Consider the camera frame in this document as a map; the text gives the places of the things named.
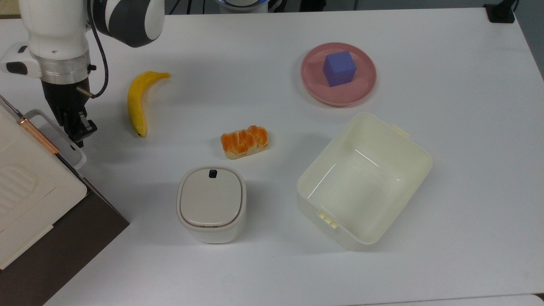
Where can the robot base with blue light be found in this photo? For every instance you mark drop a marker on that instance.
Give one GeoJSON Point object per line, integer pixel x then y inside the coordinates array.
{"type": "Point", "coordinates": [248, 4]}

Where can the black table clamp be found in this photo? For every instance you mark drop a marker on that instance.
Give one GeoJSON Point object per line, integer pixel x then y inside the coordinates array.
{"type": "Point", "coordinates": [500, 12]}

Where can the toy bread with orange topping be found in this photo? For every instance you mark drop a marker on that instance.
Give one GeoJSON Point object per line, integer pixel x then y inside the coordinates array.
{"type": "Point", "coordinates": [245, 142]}

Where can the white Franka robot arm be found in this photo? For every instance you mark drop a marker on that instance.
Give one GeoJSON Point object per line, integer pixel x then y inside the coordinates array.
{"type": "Point", "coordinates": [59, 29]}

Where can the cream open plastic bin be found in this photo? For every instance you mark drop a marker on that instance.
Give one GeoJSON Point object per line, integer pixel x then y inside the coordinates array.
{"type": "Point", "coordinates": [365, 182]}

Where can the dark brown wooden cabinet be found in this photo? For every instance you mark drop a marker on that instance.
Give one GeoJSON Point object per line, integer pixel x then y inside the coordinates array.
{"type": "Point", "coordinates": [72, 238]}

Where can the small cream lidded trash can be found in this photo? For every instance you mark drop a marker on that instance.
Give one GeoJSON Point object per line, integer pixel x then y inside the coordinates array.
{"type": "Point", "coordinates": [211, 204]}

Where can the pink plastic plate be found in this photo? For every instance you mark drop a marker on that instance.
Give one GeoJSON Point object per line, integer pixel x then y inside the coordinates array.
{"type": "Point", "coordinates": [365, 87]}

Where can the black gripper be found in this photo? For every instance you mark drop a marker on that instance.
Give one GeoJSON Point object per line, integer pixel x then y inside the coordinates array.
{"type": "Point", "coordinates": [63, 100]}

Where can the orange box latch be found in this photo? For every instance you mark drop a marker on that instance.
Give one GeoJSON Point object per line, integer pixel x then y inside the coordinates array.
{"type": "Point", "coordinates": [39, 135]}

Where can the yellow toy banana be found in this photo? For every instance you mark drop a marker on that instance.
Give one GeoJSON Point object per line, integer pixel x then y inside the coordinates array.
{"type": "Point", "coordinates": [137, 102]}

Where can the purple cube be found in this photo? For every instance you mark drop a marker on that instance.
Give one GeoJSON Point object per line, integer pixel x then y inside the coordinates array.
{"type": "Point", "coordinates": [339, 69]}

